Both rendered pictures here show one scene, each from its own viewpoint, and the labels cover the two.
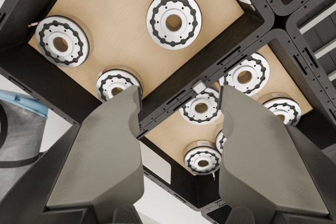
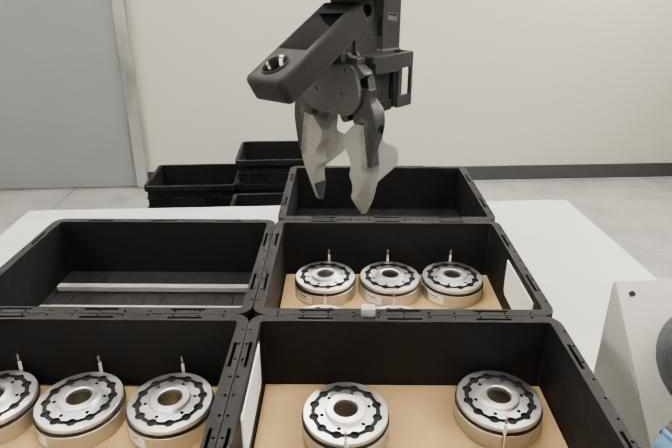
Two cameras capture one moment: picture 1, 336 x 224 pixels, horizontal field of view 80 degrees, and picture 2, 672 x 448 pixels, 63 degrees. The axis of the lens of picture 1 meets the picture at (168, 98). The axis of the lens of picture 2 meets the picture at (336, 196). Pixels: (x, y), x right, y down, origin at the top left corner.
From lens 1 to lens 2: 0.48 m
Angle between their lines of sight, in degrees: 51
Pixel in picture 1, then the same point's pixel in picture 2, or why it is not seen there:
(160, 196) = (602, 296)
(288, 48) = (262, 295)
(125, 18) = not seen: outside the picture
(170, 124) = not seen: hidden behind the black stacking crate
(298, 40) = (250, 296)
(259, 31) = (272, 318)
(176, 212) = (589, 266)
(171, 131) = not seen: hidden behind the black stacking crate
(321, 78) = (259, 266)
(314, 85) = (269, 264)
